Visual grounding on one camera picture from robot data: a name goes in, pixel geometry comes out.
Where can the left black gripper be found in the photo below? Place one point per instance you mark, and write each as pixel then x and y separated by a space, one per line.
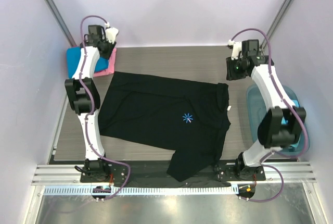
pixel 111 46

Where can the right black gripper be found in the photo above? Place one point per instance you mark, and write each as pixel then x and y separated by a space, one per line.
pixel 231 69

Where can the black t shirt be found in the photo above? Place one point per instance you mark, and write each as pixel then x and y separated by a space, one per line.
pixel 188 117

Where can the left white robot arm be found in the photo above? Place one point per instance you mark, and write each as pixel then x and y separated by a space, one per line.
pixel 84 98

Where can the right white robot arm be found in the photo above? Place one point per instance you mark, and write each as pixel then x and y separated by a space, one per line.
pixel 272 135

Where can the folded pink t shirt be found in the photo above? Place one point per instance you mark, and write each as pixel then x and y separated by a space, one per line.
pixel 109 65

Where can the folded blue t shirt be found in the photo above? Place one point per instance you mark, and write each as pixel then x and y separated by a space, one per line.
pixel 73 57

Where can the translucent blue plastic bin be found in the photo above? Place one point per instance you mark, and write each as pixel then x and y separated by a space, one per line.
pixel 256 112

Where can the crumpled light blue t shirt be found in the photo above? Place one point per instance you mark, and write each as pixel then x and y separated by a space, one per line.
pixel 292 147

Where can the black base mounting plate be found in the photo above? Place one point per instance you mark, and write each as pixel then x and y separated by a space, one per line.
pixel 152 174

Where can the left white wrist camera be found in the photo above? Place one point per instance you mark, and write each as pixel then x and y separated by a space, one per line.
pixel 111 33

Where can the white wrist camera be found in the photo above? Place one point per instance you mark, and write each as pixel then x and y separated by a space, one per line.
pixel 111 33
pixel 236 48

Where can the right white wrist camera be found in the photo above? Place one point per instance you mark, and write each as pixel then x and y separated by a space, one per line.
pixel 236 48

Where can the left aluminium corner post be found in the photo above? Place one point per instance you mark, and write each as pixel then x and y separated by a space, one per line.
pixel 61 23

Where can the aluminium corner post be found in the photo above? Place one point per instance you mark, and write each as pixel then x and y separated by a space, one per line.
pixel 61 23
pixel 284 10

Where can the right aluminium corner post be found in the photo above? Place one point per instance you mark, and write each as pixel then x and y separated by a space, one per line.
pixel 284 10

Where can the aluminium frame rail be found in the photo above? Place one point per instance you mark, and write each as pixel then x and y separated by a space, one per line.
pixel 292 172

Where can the white slotted cable duct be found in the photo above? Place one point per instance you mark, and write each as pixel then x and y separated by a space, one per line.
pixel 63 190

